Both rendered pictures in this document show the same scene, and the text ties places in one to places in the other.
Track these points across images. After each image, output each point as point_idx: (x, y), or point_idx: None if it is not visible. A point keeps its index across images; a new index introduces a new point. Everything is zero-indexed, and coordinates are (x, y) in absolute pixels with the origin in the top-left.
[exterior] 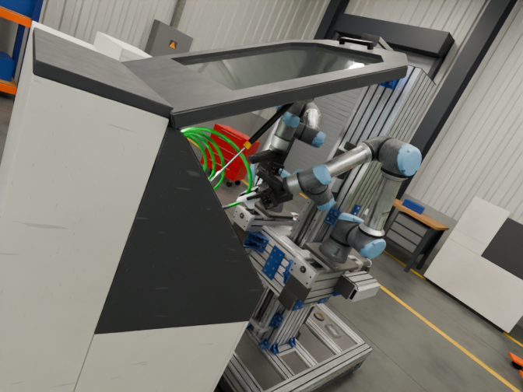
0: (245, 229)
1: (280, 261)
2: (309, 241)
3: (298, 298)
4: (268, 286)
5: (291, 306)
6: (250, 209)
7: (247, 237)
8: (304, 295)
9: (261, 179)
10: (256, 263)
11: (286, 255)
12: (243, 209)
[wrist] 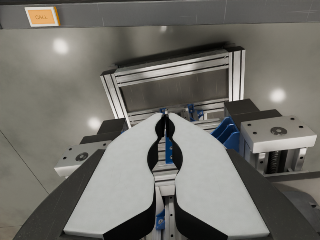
0: (243, 124)
1: (165, 152)
2: (165, 217)
3: (93, 135)
4: (165, 125)
5: (101, 125)
6: (294, 164)
7: (234, 126)
8: (83, 142)
9: (124, 165)
10: (203, 127)
11: (163, 164)
12: (293, 140)
